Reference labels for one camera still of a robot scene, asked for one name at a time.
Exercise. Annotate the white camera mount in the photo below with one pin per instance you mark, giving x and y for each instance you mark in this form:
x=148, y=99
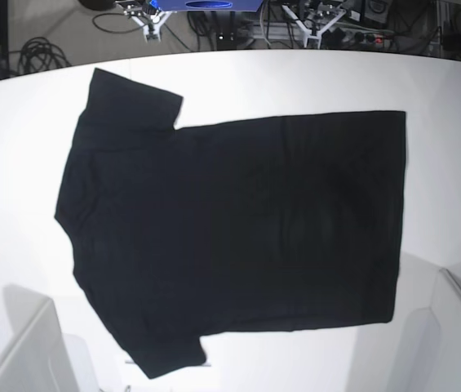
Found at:
x=147, y=15
x=309, y=21

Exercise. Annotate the blue box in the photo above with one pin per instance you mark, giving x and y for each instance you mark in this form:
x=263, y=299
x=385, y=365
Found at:
x=206, y=5

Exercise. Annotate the white bin left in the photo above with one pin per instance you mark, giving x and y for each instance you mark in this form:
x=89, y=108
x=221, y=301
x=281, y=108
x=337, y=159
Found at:
x=35, y=355

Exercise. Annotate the power strip with plugs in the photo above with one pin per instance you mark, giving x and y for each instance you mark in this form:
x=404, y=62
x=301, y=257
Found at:
x=341, y=37

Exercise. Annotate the white bin right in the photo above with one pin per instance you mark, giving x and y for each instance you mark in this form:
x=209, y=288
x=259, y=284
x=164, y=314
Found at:
x=429, y=353

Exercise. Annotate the black T-shirt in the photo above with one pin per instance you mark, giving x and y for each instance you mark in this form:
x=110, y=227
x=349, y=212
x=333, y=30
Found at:
x=276, y=224

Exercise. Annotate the white bin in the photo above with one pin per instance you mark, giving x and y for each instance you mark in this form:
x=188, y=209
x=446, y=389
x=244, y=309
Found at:
x=429, y=353
x=35, y=355

